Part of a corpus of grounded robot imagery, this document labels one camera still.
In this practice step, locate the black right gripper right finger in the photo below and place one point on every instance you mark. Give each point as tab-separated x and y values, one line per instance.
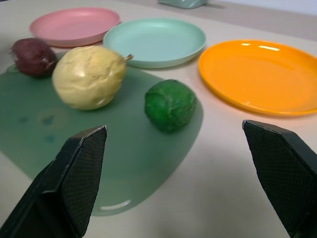
282	178

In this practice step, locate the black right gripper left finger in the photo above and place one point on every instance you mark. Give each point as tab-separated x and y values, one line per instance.
71	183

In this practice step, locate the orange plate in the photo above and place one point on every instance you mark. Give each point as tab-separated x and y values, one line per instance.
262	74

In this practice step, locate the green round fruit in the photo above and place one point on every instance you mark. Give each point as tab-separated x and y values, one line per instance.
169	106

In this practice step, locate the dark red fruit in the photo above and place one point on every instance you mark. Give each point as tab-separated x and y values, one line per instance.
33	57

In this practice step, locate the pink plate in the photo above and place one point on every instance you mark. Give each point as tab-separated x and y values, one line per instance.
74	26

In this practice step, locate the mint green plate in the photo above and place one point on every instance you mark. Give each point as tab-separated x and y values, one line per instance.
154	42

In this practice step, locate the green cutting board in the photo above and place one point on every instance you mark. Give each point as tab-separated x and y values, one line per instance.
138	148

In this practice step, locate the yellow pear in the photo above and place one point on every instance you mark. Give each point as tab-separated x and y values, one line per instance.
90	78

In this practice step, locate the green container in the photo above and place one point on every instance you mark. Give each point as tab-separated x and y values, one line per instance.
183	3

